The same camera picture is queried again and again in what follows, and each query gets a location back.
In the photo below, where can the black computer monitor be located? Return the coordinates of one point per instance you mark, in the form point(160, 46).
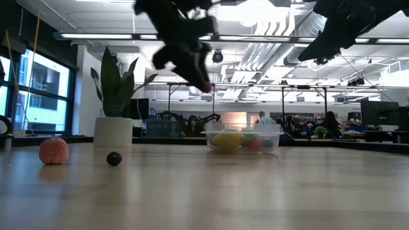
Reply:
point(140, 110)
point(380, 113)

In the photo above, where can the silver ventilation duct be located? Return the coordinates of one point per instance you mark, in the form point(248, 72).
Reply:
point(289, 59)

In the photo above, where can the black workstation frame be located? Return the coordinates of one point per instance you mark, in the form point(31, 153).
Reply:
point(182, 84)
point(303, 87)

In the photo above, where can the green snake plant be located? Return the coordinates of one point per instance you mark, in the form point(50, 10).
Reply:
point(110, 89)

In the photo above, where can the black background robot arm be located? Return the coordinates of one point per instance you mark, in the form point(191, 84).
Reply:
point(211, 117)

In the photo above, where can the red toy strawberry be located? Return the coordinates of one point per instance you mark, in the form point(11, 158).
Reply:
point(255, 145)

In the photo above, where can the clear plastic tupperware container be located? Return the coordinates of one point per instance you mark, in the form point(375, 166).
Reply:
point(278, 135)

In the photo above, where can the dark toy berry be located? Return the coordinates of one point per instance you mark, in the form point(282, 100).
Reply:
point(267, 143)
point(114, 159)

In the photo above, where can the small white post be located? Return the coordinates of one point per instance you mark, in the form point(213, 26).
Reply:
point(8, 143)

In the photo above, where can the window with dark frame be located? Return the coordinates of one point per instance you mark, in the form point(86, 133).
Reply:
point(48, 76)

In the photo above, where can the yellow toy lemon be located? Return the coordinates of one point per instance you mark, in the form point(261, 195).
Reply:
point(227, 142)

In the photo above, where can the black ceiling spotlights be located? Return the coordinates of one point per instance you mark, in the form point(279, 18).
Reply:
point(356, 82)

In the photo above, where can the small green potted plant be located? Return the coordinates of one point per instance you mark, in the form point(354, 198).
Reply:
point(321, 131)

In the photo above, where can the pink toy fruit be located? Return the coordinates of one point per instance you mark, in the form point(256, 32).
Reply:
point(54, 151)

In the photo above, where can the black aluminium table frame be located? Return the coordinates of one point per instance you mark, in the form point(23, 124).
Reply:
point(367, 147)

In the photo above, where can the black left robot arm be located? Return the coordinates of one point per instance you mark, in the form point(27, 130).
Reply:
point(159, 9)

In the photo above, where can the black ceiling dome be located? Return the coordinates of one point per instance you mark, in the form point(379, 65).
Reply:
point(217, 57)

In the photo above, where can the white plant pot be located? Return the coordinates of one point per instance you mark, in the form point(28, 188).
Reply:
point(113, 132)

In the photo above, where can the person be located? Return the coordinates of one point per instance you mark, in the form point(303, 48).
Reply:
point(264, 119)
point(192, 126)
point(331, 123)

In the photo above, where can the long ceiling light bar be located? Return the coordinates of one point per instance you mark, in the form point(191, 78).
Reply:
point(96, 36)

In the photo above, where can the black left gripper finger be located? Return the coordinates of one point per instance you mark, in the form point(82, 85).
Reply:
point(190, 70)
point(202, 68)

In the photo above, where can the dark grey box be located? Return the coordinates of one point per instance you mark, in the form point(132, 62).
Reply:
point(163, 127)

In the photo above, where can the black ceiling fixture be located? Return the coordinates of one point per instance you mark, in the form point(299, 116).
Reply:
point(322, 60)

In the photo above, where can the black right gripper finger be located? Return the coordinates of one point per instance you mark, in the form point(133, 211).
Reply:
point(329, 51)
point(324, 44)

